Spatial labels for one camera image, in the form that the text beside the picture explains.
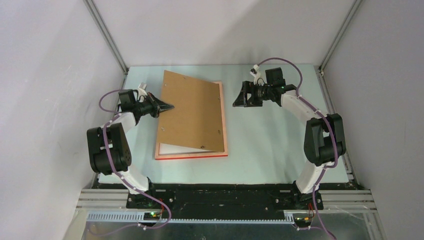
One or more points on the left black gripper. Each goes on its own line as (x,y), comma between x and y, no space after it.
(158,106)

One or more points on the colourful printed photo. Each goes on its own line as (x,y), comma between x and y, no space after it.
(168,149)

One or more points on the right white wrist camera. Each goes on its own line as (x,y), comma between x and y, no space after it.
(257,78)

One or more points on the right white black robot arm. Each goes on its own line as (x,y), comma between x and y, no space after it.
(324,139)

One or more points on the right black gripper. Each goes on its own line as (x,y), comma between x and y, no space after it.
(247,87)

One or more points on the aluminium front rail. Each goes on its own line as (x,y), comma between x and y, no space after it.
(111,206)

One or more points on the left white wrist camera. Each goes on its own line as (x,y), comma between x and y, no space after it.
(142,89)

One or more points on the brown cardboard backing board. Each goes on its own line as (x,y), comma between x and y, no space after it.
(196,120)

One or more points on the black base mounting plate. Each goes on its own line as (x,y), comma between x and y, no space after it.
(173,195)

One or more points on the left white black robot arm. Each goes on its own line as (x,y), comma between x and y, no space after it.
(108,147)

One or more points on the orange wooden picture frame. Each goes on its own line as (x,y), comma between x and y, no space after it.
(199,155)

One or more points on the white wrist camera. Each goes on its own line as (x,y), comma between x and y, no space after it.
(257,78)
(142,89)

